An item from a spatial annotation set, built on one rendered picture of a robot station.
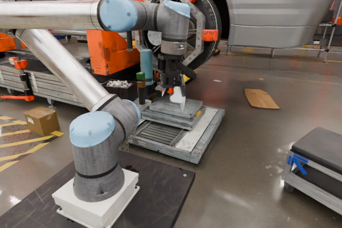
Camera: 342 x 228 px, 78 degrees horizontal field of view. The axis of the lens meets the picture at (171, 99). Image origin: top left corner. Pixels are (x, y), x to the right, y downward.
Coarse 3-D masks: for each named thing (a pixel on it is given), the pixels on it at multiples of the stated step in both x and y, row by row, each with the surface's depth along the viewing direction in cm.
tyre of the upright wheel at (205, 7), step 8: (200, 0) 141; (208, 0) 148; (200, 8) 143; (208, 8) 142; (216, 8) 156; (208, 16) 143; (216, 16) 151; (208, 24) 144; (208, 48) 150; (216, 48) 168; (200, 56) 155; (208, 56) 159; (192, 64) 160; (200, 64) 158
